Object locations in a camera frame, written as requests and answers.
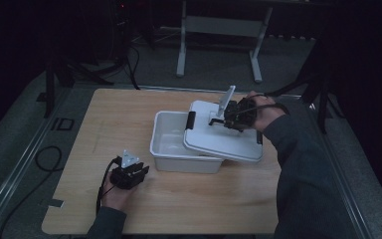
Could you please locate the person's right hand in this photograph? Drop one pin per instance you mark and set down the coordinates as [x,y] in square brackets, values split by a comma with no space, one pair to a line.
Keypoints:
[268,113]

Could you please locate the white storage box lid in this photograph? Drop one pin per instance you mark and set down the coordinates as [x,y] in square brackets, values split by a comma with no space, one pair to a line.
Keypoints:
[219,141]

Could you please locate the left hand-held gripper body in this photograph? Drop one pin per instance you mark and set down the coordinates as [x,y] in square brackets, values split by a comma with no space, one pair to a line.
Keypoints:
[126,177]

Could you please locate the white plastic storage box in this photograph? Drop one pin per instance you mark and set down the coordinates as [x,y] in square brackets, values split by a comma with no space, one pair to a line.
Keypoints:
[169,139]

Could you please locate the black metal stand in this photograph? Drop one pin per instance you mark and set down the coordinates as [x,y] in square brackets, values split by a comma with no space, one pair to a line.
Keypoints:
[51,86]
[320,83]

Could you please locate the person's left hand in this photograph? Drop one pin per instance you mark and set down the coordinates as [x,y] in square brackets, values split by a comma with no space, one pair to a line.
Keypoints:
[116,197]

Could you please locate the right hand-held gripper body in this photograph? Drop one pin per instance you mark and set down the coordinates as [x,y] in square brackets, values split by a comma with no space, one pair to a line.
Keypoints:
[242,114]

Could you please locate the white metal table frame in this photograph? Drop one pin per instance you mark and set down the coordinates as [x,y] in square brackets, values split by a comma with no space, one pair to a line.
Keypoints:
[222,26]

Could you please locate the metal floor rail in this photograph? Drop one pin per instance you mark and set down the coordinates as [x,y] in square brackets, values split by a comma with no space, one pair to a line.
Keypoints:
[341,186]
[16,169]

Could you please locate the grey floor tape strip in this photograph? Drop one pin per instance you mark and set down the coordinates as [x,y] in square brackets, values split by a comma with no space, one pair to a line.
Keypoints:
[51,202]

